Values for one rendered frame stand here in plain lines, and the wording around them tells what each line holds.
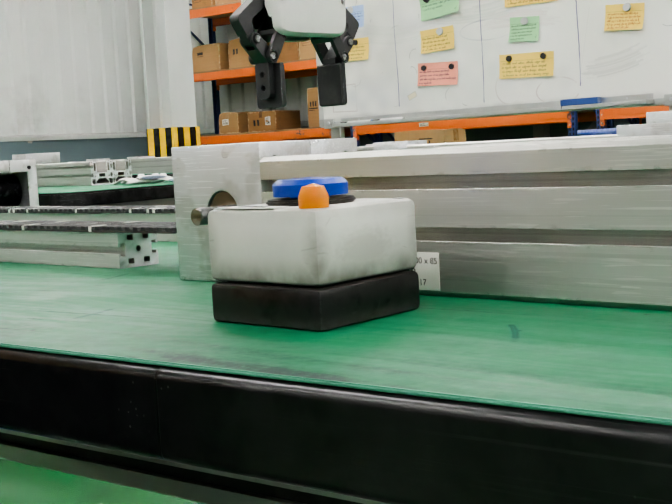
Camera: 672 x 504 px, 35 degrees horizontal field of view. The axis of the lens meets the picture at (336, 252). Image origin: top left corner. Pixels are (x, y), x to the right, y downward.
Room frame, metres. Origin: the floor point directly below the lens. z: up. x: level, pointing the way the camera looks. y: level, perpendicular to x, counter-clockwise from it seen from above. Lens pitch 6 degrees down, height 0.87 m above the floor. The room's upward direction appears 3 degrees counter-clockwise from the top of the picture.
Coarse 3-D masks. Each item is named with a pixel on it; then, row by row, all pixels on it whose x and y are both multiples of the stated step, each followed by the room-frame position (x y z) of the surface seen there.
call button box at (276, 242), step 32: (224, 224) 0.56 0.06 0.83; (256, 224) 0.54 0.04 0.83; (288, 224) 0.52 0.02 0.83; (320, 224) 0.52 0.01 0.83; (352, 224) 0.53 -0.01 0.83; (384, 224) 0.55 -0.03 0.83; (224, 256) 0.56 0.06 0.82; (256, 256) 0.54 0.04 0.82; (288, 256) 0.53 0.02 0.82; (320, 256) 0.51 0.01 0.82; (352, 256) 0.53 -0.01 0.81; (384, 256) 0.55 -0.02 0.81; (416, 256) 0.57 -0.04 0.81; (224, 288) 0.56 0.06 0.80; (256, 288) 0.54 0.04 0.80; (288, 288) 0.53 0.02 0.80; (320, 288) 0.52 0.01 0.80; (352, 288) 0.53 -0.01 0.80; (384, 288) 0.55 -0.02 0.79; (416, 288) 0.57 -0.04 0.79; (224, 320) 0.56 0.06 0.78; (256, 320) 0.54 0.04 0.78; (288, 320) 0.53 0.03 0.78; (320, 320) 0.51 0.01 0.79; (352, 320) 0.53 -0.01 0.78
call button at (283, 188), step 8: (280, 184) 0.56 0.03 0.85; (288, 184) 0.55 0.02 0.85; (296, 184) 0.55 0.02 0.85; (304, 184) 0.55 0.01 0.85; (320, 184) 0.55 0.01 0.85; (328, 184) 0.55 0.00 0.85; (336, 184) 0.55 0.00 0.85; (344, 184) 0.56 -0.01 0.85; (280, 192) 0.56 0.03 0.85; (288, 192) 0.55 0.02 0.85; (296, 192) 0.55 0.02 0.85; (328, 192) 0.55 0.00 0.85; (336, 192) 0.55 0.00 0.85; (344, 192) 0.56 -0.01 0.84
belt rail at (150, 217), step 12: (0, 216) 1.34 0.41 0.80; (12, 216) 1.32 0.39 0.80; (24, 216) 1.30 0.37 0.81; (36, 216) 1.28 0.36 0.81; (48, 216) 1.27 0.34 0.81; (60, 216) 1.25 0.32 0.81; (72, 216) 1.23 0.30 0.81; (84, 216) 1.22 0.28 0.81; (96, 216) 1.20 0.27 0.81; (108, 216) 1.19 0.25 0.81; (120, 216) 1.17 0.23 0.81; (132, 216) 1.16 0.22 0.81; (144, 216) 1.15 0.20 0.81; (156, 216) 1.13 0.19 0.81; (168, 216) 1.12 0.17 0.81; (168, 240) 1.12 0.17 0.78
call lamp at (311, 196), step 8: (312, 184) 0.52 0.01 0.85; (304, 192) 0.52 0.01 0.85; (312, 192) 0.52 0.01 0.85; (320, 192) 0.52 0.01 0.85; (304, 200) 0.52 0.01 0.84; (312, 200) 0.52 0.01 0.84; (320, 200) 0.52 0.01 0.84; (328, 200) 0.52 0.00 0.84; (304, 208) 0.52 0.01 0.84; (312, 208) 0.52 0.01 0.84
